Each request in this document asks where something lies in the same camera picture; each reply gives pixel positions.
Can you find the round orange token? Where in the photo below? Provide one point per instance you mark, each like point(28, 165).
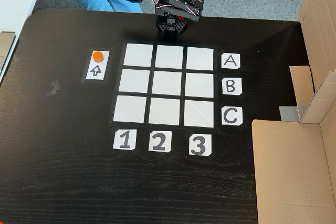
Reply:
point(97, 56)

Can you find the white grid sheet black tape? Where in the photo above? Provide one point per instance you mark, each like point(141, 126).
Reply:
point(134, 79)

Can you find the white arrow paper sheet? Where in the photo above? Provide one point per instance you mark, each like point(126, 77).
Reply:
point(103, 73)

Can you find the paper sheet letter A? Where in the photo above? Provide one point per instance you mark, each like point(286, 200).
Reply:
point(230, 61)

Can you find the paper sheet letter B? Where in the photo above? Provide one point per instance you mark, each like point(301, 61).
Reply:
point(231, 86)

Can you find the brown cardboard piece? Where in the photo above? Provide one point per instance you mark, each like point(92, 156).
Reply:
point(5, 48)

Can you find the paper sheet number 1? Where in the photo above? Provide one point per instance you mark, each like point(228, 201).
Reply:
point(125, 140)

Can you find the paper sheet number 2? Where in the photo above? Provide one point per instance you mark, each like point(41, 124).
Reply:
point(159, 141)

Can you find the paper sheet letter C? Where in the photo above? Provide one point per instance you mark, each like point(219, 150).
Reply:
point(231, 116)

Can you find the paper sheet number 3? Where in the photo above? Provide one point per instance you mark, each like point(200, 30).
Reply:
point(200, 144)

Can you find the brown cardboard screen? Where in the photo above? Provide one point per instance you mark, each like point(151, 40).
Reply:
point(288, 169)

